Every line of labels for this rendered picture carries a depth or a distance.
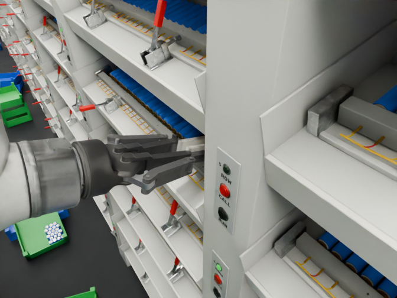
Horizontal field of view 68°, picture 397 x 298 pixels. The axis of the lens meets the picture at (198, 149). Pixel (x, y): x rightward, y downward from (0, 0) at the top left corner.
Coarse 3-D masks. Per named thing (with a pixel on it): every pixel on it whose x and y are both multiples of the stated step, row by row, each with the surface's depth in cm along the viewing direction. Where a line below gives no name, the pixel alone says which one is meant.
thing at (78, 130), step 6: (54, 102) 153; (60, 102) 155; (60, 108) 156; (66, 108) 156; (60, 114) 153; (66, 114) 152; (72, 114) 150; (66, 120) 148; (72, 120) 143; (78, 120) 146; (72, 126) 143; (78, 126) 142; (72, 132) 140; (78, 132) 139; (84, 132) 137; (78, 138) 135; (84, 138) 134
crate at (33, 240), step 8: (40, 216) 157; (48, 216) 158; (56, 216) 159; (16, 224) 153; (24, 224) 153; (32, 224) 154; (40, 224) 155; (48, 224) 156; (16, 232) 146; (24, 232) 151; (32, 232) 152; (40, 232) 153; (64, 232) 156; (24, 240) 149; (32, 240) 150; (40, 240) 151; (64, 240) 150; (24, 248) 147; (32, 248) 148; (40, 248) 149; (48, 248) 147; (24, 256) 139; (32, 256) 144
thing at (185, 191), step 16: (96, 64) 85; (112, 64) 88; (80, 80) 85; (96, 80) 87; (96, 96) 81; (112, 112) 74; (128, 112) 72; (128, 128) 68; (144, 128) 67; (192, 176) 54; (176, 192) 52; (192, 192) 52; (192, 208) 49
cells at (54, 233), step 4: (52, 224) 150; (56, 224) 151; (48, 228) 149; (52, 228) 152; (56, 228) 150; (60, 228) 154; (48, 232) 148; (52, 232) 149; (56, 232) 149; (60, 232) 149; (48, 236) 147; (52, 236) 147; (56, 236) 148; (60, 236) 149; (48, 240) 150; (52, 240) 147; (56, 240) 147
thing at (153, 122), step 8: (104, 80) 81; (112, 80) 80; (104, 88) 81; (112, 88) 77; (120, 88) 76; (128, 96) 73; (128, 104) 72; (136, 104) 70; (136, 112) 69; (144, 112) 67; (136, 120) 68; (144, 120) 67; (152, 120) 64; (152, 128) 64; (160, 128) 62; (168, 136) 59; (200, 168) 52
